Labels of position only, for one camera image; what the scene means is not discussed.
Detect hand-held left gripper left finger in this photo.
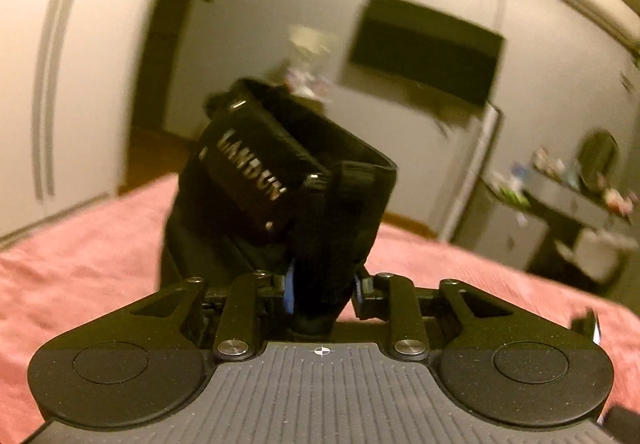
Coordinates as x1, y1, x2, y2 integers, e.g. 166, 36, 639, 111
120, 269, 297, 360

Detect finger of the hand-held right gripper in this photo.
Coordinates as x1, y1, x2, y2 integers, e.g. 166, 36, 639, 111
571, 307, 602, 346

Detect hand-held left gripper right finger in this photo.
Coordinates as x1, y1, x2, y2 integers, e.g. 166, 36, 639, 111
352, 272, 507, 360

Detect black pants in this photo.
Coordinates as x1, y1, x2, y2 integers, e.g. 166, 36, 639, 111
160, 78, 399, 341

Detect white stool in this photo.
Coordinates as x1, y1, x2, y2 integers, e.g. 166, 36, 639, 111
554, 228, 623, 296

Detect grey cabinet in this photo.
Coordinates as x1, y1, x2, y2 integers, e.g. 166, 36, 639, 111
450, 177, 551, 275

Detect white tower air conditioner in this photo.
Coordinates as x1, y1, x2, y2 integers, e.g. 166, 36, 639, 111
439, 103, 502, 241

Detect oval mirror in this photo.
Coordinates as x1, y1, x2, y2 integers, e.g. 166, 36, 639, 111
579, 131, 619, 191

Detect pink ribbed blanket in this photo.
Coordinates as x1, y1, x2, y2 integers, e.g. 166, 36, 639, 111
0, 171, 640, 444

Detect pink and white table ornaments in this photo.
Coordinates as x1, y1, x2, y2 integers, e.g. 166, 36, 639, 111
280, 24, 343, 101

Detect white wardrobe with black stripes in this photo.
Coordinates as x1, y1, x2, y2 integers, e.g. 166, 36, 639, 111
0, 0, 181, 247

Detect wall television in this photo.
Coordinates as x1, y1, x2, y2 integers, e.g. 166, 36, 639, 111
344, 0, 506, 108

